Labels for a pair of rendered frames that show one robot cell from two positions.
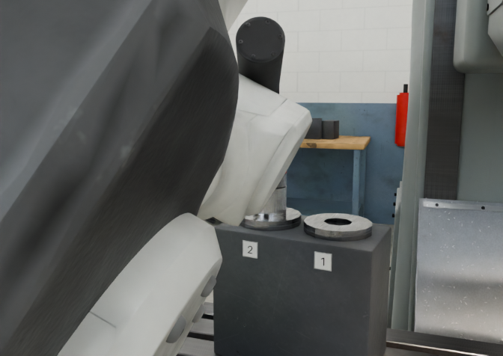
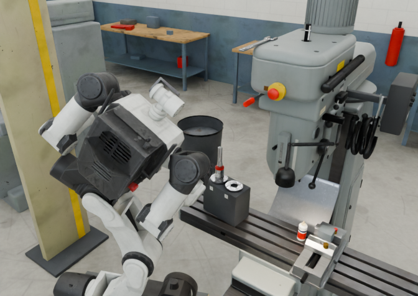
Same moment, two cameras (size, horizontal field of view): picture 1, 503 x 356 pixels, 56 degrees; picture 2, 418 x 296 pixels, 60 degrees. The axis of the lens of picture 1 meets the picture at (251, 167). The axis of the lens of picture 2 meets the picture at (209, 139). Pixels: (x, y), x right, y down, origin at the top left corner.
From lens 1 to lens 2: 1.28 m
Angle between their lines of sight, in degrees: 24
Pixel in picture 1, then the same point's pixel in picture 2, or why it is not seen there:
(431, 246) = not seen: hidden behind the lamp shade
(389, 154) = (380, 69)
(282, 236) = (218, 188)
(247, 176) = (188, 203)
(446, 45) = not seen: hidden behind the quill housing
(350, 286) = (231, 203)
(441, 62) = not seen: hidden behind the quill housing
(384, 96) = (384, 28)
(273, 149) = (191, 200)
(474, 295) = (292, 202)
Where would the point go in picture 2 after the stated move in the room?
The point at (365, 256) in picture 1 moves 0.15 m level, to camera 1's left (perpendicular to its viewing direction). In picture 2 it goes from (234, 198) to (204, 193)
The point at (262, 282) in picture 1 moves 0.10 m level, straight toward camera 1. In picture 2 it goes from (213, 196) to (208, 208)
